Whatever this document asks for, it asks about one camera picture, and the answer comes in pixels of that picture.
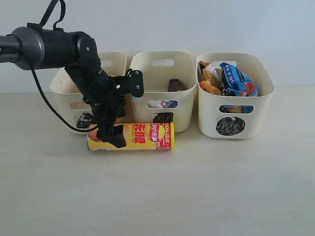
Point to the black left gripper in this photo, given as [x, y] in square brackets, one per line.
[107, 106]

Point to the yellow Lays chip can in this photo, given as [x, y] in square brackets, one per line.
[138, 136]

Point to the white blue milk carton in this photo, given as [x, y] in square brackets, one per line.
[162, 104]

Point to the purple milk carton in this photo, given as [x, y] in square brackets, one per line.
[175, 85]

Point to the orange chip bag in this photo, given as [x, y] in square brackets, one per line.
[208, 78]

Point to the blue chip bag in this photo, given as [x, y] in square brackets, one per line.
[236, 83]

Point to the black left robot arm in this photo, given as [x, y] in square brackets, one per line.
[75, 52]

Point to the cream bin with triangle mark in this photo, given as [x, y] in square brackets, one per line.
[69, 100]

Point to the cream bin with square mark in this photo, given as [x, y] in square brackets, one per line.
[157, 69]

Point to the cream bin with circle mark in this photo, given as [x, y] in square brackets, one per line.
[214, 123]

